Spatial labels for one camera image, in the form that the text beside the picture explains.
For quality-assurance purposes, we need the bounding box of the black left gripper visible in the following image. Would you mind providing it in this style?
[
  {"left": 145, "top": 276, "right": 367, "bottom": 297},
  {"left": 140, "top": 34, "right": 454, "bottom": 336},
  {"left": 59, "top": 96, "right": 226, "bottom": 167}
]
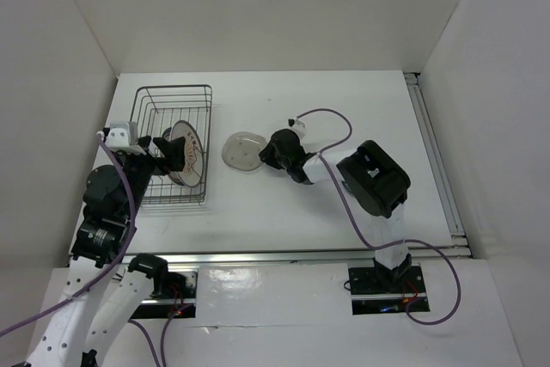
[{"left": 115, "top": 135, "right": 186, "bottom": 217}]

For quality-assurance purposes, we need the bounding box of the green red ring plate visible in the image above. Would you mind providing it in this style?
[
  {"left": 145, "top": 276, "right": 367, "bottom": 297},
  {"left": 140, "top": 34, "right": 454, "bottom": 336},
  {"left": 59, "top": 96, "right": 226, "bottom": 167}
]
[{"left": 162, "top": 127, "right": 172, "bottom": 141}]

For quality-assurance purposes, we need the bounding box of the orange sunburst plate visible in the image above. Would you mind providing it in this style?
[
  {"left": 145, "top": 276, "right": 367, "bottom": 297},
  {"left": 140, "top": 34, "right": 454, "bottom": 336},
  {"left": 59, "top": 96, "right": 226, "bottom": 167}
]
[{"left": 168, "top": 120, "right": 205, "bottom": 188}]

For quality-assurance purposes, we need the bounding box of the clear glass plate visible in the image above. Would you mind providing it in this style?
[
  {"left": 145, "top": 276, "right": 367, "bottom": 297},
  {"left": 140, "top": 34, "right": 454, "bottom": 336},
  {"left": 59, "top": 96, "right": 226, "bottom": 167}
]
[{"left": 222, "top": 132, "right": 267, "bottom": 172}]

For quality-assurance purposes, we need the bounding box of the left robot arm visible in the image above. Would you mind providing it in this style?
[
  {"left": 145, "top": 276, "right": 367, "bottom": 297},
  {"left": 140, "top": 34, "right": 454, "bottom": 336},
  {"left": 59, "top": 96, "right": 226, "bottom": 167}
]
[{"left": 23, "top": 127, "right": 186, "bottom": 366}]

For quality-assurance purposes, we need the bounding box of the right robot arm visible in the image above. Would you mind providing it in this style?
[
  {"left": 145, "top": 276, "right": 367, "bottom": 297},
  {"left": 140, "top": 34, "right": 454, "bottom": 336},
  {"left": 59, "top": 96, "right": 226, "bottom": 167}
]
[{"left": 259, "top": 129, "right": 412, "bottom": 291}]

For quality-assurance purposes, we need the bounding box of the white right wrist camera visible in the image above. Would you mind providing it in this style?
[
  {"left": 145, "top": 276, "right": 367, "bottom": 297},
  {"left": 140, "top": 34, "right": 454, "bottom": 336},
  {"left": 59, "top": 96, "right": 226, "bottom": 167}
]
[{"left": 287, "top": 118, "right": 307, "bottom": 140}]

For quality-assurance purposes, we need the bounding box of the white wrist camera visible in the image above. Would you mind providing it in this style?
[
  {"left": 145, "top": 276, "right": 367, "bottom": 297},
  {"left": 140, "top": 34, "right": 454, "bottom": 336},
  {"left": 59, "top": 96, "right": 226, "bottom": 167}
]
[
  {"left": 287, "top": 118, "right": 307, "bottom": 140},
  {"left": 98, "top": 121, "right": 145, "bottom": 155}
]

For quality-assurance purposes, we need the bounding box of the metal wire dish rack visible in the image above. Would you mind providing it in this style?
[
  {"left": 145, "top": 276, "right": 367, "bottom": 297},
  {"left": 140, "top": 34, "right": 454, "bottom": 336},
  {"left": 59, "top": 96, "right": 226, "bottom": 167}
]
[{"left": 131, "top": 83, "right": 212, "bottom": 205}]

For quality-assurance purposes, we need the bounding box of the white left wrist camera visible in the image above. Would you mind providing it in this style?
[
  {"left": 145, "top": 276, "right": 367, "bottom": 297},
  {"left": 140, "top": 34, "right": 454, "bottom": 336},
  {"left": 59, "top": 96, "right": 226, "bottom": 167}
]
[{"left": 98, "top": 121, "right": 145, "bottom": 155}]

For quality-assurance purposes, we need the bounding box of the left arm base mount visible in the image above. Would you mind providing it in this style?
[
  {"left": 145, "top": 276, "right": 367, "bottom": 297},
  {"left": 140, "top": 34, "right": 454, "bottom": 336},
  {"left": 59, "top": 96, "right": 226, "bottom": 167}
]
[{"left": 120, "top": 253, "right": 199, "bottom": 320}]

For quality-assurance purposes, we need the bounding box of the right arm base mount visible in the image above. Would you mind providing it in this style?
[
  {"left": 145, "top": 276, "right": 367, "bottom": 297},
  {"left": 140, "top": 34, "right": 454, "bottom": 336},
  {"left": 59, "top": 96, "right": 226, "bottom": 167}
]
[{"left": 341, "top": 259, "right": 431, "bottom": 315}]

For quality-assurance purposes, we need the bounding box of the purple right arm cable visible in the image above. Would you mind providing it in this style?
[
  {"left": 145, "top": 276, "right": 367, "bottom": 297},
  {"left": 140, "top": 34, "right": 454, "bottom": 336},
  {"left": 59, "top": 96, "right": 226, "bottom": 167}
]
[{"left": 296, "top": 107, "right": 461, "bottom": 326}]

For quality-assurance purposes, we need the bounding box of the aluminium frame rail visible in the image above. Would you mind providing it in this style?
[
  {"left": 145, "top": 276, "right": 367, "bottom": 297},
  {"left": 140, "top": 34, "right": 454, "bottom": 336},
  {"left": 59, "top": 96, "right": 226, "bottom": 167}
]
[{"left": 404, "top": 73, "right": 474, "bottom": 259}]

